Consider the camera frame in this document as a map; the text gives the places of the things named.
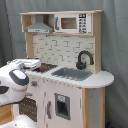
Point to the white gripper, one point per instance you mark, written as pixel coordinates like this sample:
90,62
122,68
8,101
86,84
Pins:
24,64

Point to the black toy stovetop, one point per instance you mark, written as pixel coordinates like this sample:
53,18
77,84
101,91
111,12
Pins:
45,67

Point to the right red stove knob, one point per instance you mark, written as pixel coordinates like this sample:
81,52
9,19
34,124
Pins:
34,83

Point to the grey range hood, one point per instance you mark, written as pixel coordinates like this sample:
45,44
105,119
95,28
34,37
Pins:
41,23

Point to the wooden toy kitchen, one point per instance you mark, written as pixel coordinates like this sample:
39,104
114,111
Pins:
87,97

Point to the oven door with window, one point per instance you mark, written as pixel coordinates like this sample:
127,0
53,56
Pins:
28,107

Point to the grey toy sink basin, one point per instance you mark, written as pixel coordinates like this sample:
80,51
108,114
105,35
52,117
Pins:
72,74

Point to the grey cabinet door handle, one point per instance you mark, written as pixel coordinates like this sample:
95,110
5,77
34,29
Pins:
48,109

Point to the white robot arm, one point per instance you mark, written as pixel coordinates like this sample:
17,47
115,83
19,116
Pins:
13,76

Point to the grey ice dispenser panel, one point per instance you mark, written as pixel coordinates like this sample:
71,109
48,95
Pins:
62,106

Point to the white toy microwave door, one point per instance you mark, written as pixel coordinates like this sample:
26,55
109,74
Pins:
73,23

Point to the black toy faucet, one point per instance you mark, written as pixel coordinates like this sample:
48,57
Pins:
81,63

